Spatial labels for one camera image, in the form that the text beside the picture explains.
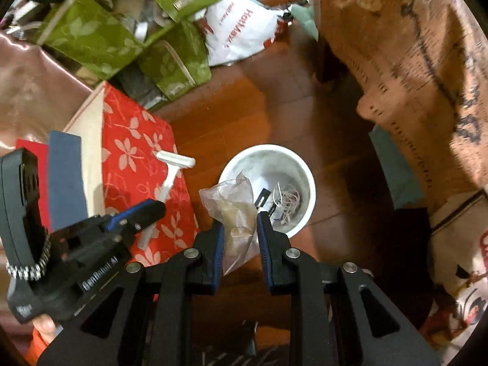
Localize cartoon print tote bag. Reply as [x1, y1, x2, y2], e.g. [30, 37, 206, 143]
[418, 190, 488, 353]

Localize newspaper print blanket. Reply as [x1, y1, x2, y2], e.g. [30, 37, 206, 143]
[307, 0, 488, 216]

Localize white plastic shopping bag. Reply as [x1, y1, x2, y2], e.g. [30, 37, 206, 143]
[203, 0, 285, 68]

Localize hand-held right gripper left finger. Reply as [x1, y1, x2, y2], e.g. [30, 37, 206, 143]
[36, 219, 226, 366]

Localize red book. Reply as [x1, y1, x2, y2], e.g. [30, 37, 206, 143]
[15, 139, 53, 234]

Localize clear plastic bag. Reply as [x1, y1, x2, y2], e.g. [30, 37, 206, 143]
[198, 171, 261, 277]

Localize white disposable razor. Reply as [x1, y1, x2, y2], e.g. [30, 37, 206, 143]
[136, 150, 196, 251]

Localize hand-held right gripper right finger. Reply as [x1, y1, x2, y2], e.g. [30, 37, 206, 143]
[257, 210, 441, 366]

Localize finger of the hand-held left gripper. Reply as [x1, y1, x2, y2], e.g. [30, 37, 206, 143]
[101, 199, 167, 238]

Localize pink satin cloth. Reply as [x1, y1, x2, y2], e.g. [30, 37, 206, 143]
[0, 30, 95, 163]

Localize white wired earphones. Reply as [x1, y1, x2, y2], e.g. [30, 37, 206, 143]
[270, 182, 304, 225]

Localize white trash bin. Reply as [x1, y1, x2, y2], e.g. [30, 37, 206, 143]
[217, 144, 317, 239]

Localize person's left hand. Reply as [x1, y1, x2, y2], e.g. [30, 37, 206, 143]
[32, 314, 64, 346]

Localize blue book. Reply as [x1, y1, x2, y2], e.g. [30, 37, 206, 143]
[47, 130, 90, 234]

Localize red flowered box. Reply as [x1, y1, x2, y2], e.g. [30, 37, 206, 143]
[63, 81, 199, 268]

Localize teal bed sheet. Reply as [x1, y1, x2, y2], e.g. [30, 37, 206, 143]
[368, 125, 426, 211]

